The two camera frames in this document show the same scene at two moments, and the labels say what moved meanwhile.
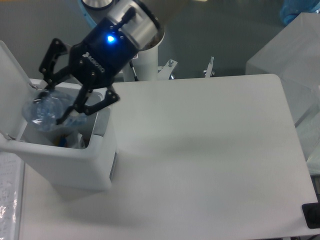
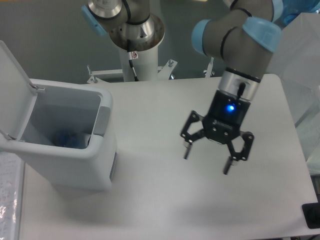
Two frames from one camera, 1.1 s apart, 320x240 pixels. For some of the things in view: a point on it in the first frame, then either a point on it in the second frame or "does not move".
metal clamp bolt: [208, 71] does not move
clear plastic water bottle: [44, 113] → [64, 139]
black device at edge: [311, 214] does not move
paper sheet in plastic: [12, 172] does not move
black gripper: [95, 62] → [221, 124]
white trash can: [79, 158] does not move
